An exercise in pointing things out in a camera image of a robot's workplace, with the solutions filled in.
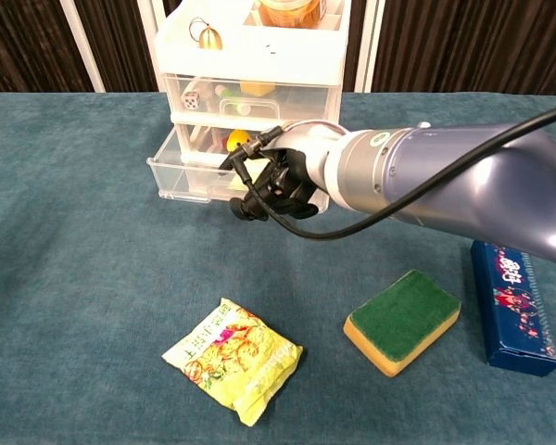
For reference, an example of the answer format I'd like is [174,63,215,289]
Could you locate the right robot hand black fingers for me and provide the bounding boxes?
[229,121,351,222]

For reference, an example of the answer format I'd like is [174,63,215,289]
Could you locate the clear lowest cabinet drawer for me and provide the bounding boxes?
[146,127,330,214]

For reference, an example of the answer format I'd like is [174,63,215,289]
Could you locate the clear highest cabinet drawer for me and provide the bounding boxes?
[163,73,342,125]

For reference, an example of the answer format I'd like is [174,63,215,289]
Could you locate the yellow block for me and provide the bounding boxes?
[239,81,277,97]

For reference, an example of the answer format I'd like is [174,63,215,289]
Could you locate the white plastic drawer cabinet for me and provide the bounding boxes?
[153,0,353,214]

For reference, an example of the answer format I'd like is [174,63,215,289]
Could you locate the yellow and red ball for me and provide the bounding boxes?
[226,129,254,152]

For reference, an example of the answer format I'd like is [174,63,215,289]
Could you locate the green and white marker tube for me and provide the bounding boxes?
[214,83,252,117]

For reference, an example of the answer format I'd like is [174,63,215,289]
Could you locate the jar of orange rubber bands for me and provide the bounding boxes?
[258,0,323,30]

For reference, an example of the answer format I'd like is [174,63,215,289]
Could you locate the green and yellow sponge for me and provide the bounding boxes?
[343,269,461,378]

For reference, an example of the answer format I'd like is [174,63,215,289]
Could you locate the yellow snack packet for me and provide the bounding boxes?
[161,297,304,427]

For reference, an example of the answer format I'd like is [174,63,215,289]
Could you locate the teal table cloth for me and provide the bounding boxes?
[0,91,556,445]

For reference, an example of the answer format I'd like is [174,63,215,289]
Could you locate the dark blue printed box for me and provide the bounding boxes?
[470,239,556,377]

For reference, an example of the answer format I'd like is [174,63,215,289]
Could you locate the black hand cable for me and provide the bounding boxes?
[218,104,556,241]

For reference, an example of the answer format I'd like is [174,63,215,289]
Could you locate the white frame post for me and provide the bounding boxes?
[58,0,107,93]
[136,0,173,93]
[351,0,385,93]

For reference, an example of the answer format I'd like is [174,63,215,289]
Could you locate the small gold bell with ring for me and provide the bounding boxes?
[188,17,224,50]

